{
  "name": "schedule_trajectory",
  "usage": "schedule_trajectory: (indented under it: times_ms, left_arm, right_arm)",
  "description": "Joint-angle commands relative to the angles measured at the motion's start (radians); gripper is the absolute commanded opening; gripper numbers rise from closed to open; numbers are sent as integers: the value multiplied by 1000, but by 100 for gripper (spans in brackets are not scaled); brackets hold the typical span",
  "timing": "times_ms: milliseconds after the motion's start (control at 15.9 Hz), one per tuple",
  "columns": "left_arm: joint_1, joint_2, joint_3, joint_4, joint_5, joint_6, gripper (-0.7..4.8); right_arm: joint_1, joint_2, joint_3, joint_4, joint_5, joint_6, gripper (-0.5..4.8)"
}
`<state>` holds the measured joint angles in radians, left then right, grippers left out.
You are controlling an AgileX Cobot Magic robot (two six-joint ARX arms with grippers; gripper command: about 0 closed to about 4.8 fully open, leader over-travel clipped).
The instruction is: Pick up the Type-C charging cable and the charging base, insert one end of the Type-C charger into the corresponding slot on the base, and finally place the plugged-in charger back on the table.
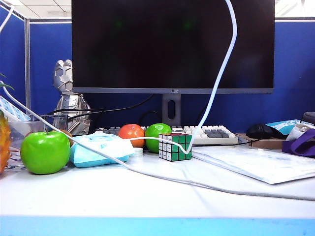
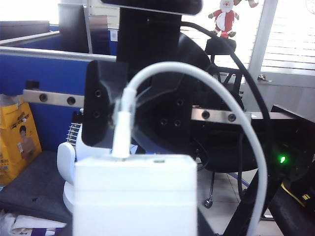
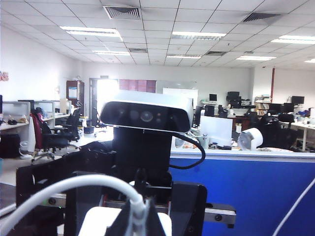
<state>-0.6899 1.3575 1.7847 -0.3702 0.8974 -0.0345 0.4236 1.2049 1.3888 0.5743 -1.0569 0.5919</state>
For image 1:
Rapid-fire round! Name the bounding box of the clear plastic document sleeve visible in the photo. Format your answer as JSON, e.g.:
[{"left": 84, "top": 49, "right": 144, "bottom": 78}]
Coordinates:
[{"left": 191, "top": 146, "right": 315, "bottom": 185}]

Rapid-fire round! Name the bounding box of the grey partition post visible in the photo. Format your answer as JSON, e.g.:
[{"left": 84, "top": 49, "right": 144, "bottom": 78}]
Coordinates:
[{"left": 24, "top": 18, "right": 32, "bottom": 116}]

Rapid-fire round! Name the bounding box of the large green apple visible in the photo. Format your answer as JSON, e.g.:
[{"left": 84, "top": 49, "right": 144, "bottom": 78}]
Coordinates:
[{"left": 20, "top": 127, "right": 71, "bottom": 175}]

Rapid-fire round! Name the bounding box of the light blue wet wipes pack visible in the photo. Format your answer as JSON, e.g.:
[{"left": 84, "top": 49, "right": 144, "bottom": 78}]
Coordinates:
[{"left": 69, "top": 134, "right": 136, "bottom": 168}]

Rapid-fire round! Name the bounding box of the white hanging cable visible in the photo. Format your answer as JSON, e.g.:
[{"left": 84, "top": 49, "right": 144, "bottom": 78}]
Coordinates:
[{"left": 0, "top": 5, "right": 15, "bottom": 34}]

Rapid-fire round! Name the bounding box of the looped black cable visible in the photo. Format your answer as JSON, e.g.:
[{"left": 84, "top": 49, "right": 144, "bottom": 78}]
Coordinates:
[{"left": 139, "top": 111, "right": 162, "bottom": 126}]

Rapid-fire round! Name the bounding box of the silver robot figurine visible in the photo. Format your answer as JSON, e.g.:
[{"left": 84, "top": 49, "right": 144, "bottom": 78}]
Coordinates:
[{"left": 52, "top": 59, "right": 92, "bottom": 136}]

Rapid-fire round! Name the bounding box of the orange spiky fake fruit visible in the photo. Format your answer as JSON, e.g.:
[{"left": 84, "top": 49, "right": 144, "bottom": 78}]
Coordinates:
[{"left": 0, "top": 110, "right": 12, "bottom": 175}]

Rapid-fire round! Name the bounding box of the green plant leaf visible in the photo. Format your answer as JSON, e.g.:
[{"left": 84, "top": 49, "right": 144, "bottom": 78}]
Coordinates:
[{"left": 0, "top": 73, "right": 15, "bottom": 91}]

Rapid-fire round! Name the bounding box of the teal white patterned package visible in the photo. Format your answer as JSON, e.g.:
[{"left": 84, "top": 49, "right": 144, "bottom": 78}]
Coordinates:
[{"left": 265, "top": 119, "right": 308, "bottom": 136}]

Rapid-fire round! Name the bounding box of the blue white blister pack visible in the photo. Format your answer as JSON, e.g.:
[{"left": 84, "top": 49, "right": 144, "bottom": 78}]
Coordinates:
[{"left": 0, "top": 95, "right": 32, "bottom": 122}]

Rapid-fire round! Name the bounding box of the thick white cable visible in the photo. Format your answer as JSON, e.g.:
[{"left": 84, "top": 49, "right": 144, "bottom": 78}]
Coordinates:
[{"left": 0, "top": 80, "right": 315, "bottom": 201}]

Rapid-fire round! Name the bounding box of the orange round fruit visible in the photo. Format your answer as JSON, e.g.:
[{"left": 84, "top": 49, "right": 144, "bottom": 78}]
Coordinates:
[{"left": 118, "top": 124, "right": 146, "bottom": 148}]

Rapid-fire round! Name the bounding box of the clear acrylic organizer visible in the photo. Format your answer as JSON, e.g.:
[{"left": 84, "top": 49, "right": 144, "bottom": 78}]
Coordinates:
[{"left": 6, "top": 114, "right": 69, "bottom": 170}]

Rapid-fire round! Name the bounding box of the thin white charging cable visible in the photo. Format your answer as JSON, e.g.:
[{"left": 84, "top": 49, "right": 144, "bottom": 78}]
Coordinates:
[{"left": 120, "top": 0, "right": 238, "bottom": 154}]

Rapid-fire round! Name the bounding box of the long black power cable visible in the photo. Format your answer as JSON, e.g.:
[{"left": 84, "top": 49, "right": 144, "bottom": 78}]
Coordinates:
[{"left": 46, "top": 94, "right": 155, "bottom": 121}]

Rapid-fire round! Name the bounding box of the black computer monitor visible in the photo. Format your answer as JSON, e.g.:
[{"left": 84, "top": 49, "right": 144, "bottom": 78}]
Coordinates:
[{"left": 71, "top": 0, "right": 276, "bottom": 95}]

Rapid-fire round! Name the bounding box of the brown cardboard pad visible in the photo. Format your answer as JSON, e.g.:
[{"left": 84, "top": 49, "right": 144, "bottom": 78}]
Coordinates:
[{"left": 236, "top": 133, "right": 287, "bottom": 150}]

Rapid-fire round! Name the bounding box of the short black monitor cable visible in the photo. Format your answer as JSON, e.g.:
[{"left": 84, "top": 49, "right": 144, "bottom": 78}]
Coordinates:
[{"left": 195, "top": 94, "right": 214, "bottom": 126}]

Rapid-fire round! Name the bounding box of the white grey keyboard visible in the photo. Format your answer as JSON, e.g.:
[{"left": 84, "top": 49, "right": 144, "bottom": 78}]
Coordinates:
[{"left": 94, "top": 124, "right": 239, "bottom": 146}]

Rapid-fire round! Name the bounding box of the grey monitor stand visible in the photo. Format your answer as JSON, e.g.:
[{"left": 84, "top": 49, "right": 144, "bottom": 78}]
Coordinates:
[{"left": 161, "top": 94, "right": 182, "bottom": 127}]

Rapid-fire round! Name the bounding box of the blue office partition panel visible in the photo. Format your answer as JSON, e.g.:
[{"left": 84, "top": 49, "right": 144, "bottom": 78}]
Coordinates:
[
  {"left": 0, "top": 5, "right": 27, "bottom": 109},
  {"left": 29, "top": 18, "right": 315, "bottom": 135}
]

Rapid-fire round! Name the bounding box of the brown kiwi fruit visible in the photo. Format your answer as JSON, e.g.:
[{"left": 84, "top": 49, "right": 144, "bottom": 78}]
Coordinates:
[{"left": 60, "top": 129, "right": 74, "bottom": 148}]

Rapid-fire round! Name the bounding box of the rubiks cube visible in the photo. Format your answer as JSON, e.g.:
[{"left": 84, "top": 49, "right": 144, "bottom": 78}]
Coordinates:
[{"left": 158, "top": 133, "right": 193, "bottom": 162}]

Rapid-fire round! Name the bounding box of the black computer mouse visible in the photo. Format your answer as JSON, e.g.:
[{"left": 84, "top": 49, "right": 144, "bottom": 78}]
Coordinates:
[{"left": 246, "top": 123, "right": 274, "bottom": 140}]

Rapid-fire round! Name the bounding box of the small green apple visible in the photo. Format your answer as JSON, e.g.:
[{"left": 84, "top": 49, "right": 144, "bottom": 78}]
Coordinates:
[{"left": 145, "top": 123, "right": 172, "bottom": 153}]

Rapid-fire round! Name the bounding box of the thin black mouse cable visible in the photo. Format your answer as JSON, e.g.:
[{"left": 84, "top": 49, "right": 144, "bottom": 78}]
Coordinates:
[{"left": 237, "top": 138, "right": 262, "bottom": 145}]

